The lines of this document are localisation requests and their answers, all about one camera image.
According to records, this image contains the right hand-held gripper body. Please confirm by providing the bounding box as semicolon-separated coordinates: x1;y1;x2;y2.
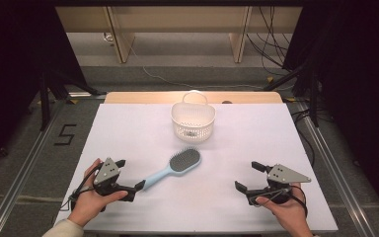
247;163;312;207

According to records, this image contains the white table sheet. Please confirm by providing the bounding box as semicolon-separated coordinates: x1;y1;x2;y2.
52;102;340;235

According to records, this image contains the white floor cable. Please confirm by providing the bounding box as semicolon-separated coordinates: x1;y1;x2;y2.
128;44;268;92

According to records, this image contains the metal floor rail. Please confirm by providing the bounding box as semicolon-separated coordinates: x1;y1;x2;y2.
294;100;379;237
0;98;67;237

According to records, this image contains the black curtain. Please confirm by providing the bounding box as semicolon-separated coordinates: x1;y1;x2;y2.
0;0;89;174
281;0;379;228

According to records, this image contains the light blue hairbrush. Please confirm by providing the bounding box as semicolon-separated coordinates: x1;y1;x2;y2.
142;146;202;192

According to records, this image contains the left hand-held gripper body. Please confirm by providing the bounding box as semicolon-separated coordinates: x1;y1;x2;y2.
93;157;136;198

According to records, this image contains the right hand-held gripper black cable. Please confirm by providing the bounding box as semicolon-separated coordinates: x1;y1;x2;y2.
287;185;309;219

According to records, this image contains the wooden table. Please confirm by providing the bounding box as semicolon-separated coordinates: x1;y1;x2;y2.
104;90;284;106

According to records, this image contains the person's right hand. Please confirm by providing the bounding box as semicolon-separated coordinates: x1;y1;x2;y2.
255;182;314;237

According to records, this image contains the white plastic basket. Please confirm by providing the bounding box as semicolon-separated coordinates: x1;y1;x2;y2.
170;90;217;143

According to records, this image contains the beige wooden desk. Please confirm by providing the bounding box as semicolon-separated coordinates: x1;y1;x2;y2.
54;5;304;64

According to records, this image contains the black tripod stand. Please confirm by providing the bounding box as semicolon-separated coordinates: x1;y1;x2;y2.
262;62;321;129
38;69;108;132

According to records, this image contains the person's left hand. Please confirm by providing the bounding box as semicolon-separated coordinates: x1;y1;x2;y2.
67;157;129;228

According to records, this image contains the bundle of black hanging cables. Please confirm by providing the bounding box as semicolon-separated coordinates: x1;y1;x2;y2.
245;5;298;77

